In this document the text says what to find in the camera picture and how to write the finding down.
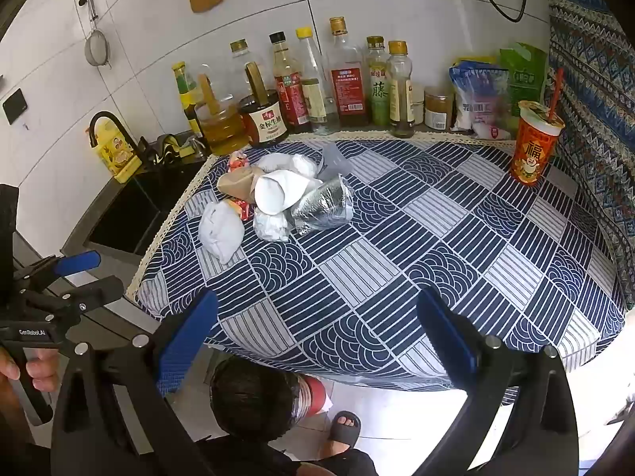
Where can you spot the green label oil bottle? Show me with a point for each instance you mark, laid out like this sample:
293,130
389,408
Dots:
378,89

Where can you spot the orange straw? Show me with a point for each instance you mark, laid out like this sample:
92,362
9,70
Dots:
555,94

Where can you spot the silver foil bag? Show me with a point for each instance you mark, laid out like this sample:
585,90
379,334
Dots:
322,206

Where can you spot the large white tissue wad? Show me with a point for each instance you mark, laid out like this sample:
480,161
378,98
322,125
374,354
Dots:
221,233

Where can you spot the black faucet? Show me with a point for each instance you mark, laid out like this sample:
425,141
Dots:
130,136

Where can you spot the yellow black cleaning cloth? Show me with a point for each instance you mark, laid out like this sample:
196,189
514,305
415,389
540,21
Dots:
168,147

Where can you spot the black wall switch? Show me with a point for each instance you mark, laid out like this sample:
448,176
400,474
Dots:
14,105

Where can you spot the brown paper bag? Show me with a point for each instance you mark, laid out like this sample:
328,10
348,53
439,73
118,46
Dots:
237,184

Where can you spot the green carton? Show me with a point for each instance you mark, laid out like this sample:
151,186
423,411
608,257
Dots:
526,77

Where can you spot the grey blue plastic bag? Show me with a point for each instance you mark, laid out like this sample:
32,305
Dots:
333,158

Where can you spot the white paper cup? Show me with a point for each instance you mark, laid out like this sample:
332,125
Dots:
278,191

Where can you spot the dark green oil bottle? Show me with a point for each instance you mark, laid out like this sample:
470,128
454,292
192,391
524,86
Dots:
182,94

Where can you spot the brown seasoning jar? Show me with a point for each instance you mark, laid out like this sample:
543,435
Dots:
438,109

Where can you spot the small white jar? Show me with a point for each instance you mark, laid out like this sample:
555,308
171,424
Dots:
419,106

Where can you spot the metal mesh strainer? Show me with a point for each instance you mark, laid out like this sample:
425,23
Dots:
96,48

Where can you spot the large clear cooking oil jug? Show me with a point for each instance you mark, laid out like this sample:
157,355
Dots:
221,129

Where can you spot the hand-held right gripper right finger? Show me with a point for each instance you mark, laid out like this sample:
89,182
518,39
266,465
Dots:
446,332

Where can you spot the black sink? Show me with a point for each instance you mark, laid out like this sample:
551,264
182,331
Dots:
134,208

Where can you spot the blue patterned hanging cloth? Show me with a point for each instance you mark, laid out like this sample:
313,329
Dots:
590,59

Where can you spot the black cap soy sauce bottle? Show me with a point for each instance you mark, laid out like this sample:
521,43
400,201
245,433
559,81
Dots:
290,94

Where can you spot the red crumpled wrapper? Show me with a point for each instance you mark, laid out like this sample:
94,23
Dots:
239,161
243,209

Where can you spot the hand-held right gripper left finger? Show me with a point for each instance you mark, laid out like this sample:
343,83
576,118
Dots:
186,342

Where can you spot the dark soy sauce jug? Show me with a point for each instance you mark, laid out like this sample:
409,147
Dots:
263,121

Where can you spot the blue white patterned tablecloth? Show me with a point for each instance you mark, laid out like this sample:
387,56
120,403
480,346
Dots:
397,238

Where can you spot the large red label bottle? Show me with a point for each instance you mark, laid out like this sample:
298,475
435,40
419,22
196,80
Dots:
349,84

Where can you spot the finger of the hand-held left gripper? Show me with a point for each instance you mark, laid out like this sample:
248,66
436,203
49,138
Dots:
77,264
96,297

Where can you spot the black slipper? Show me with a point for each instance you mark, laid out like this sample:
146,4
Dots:
345,431

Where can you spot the person's dark pants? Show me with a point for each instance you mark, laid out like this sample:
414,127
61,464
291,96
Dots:
278,461

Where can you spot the clear plastic packets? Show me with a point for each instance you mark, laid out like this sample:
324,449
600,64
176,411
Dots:
478,99

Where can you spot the orange seasoning tube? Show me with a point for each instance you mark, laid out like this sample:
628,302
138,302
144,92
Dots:
533,151

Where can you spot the person's left hand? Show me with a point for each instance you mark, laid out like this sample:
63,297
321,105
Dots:
43,367

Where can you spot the clear plastic bag with tissue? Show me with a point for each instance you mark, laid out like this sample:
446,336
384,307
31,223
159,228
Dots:
272,226

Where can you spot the yellow cap clear vinegar bottle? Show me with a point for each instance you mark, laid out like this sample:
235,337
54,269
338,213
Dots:
315,94

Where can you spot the yellow dish soap bottle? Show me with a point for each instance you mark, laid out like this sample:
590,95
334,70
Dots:
115,153

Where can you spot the trash bin with black bag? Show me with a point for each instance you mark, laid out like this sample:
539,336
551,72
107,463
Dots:
253,401

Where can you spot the slim clear bottle gold cap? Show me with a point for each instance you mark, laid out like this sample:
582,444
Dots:
401,94

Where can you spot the person's foot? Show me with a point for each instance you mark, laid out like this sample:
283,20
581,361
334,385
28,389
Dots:
333,451

